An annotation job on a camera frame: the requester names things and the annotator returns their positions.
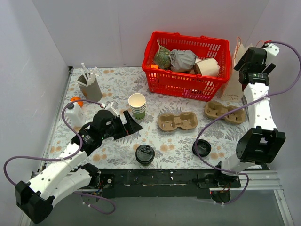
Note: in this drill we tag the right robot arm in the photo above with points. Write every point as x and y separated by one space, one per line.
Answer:
262 142

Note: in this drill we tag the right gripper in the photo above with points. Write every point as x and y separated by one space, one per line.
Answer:
242 63

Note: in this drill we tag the cardboard cup carrier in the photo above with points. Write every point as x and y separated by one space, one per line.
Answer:
214 109
184 121

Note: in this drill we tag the white milk bottle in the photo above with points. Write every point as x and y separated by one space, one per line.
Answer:
75 114

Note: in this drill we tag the beige paper bag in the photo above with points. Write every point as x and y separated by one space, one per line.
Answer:
232 90

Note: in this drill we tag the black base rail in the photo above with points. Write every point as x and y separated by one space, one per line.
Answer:
122 183

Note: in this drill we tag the orange fruit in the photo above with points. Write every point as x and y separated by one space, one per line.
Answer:
80 102

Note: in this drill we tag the stack of green paper cups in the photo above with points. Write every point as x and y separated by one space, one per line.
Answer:
137 103

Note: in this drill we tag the black plastic cup lid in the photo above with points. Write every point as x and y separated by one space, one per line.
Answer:
144 153

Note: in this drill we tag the red plastic shopping basket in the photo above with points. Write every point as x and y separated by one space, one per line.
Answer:
186 84

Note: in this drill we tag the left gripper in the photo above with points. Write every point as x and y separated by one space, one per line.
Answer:
120 128

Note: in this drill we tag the green paper coffee cup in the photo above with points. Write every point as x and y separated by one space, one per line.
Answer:
145 163

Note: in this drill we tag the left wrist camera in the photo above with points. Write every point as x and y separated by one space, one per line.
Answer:
112 107

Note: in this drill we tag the beige paper roll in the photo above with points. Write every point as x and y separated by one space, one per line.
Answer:
206 67

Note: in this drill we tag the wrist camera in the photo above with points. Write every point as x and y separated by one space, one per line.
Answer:
272 51
112 107

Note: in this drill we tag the spare black cup lid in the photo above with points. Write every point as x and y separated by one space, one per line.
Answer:
201 147

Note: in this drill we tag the grey crumpled paper bag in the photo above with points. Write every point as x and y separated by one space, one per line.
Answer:
182 60

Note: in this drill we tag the white wrapped straws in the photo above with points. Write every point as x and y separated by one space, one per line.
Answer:
89 76

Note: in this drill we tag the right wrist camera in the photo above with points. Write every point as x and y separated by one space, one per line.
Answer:
272 51

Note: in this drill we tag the green netted melon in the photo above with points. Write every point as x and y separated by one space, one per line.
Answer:
162 58

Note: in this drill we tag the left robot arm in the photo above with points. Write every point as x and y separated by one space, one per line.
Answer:
37 197

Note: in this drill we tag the grey straw holder cup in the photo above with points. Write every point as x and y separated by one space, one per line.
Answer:
91 92

